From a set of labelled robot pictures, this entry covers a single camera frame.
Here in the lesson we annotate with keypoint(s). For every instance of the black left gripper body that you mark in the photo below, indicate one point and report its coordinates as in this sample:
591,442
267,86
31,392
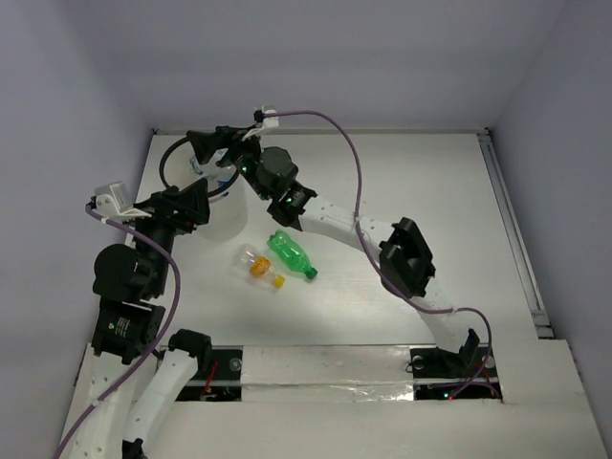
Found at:
168,207

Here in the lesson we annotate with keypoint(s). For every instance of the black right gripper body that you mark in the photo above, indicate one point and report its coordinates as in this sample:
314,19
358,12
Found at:
244,153

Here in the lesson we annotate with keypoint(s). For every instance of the green white label bottle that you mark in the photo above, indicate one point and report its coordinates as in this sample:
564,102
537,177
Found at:
211,171

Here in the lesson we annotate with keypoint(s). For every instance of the orange label yellow cap bottle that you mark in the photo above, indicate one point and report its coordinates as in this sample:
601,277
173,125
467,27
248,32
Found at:
258,266

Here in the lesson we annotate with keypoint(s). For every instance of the green plastic bottle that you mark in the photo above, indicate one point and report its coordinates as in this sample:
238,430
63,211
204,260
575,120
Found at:
291,254

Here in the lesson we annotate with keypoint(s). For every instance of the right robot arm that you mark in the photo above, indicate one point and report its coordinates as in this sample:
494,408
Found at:
398,251

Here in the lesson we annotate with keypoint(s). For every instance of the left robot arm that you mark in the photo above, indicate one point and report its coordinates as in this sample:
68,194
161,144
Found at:
131,384

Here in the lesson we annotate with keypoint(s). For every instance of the white bin with black rim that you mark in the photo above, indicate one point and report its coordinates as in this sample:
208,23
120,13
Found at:
228,205

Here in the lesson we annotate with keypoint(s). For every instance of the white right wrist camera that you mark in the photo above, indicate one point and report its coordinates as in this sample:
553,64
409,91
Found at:
266,120

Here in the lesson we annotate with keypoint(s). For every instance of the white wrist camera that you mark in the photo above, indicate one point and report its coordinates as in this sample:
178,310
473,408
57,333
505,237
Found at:
112,201
266,120

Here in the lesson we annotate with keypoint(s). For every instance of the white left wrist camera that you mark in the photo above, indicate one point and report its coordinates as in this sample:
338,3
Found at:
112,201

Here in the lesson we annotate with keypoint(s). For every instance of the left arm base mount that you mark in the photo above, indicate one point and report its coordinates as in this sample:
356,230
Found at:
221,382

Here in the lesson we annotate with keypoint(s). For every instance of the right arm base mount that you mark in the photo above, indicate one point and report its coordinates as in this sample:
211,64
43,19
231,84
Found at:
438,376

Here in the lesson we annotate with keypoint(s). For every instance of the aluminium rail at table edge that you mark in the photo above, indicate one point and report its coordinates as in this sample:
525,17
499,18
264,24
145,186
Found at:
525,272

